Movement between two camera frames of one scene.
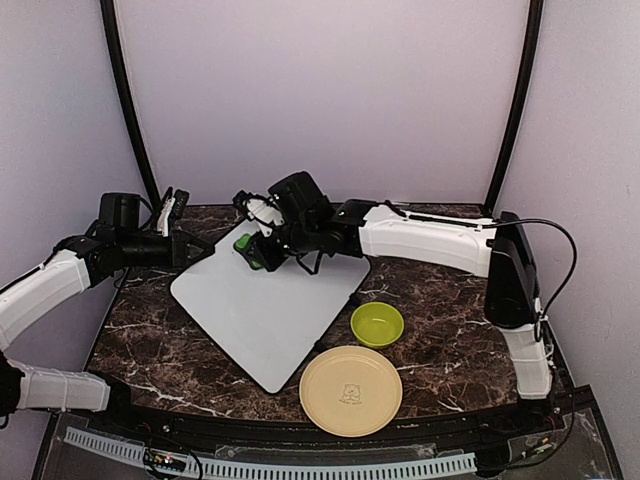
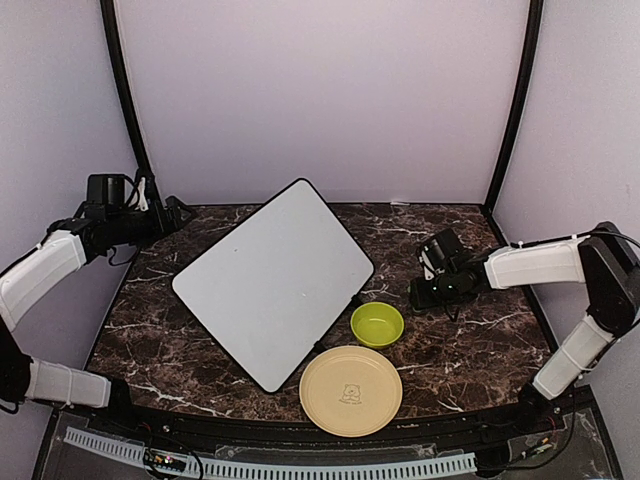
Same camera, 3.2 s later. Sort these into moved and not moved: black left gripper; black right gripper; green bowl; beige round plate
Moved: black right gripper; black left gripper
Not moved: beige round plate; green bowl
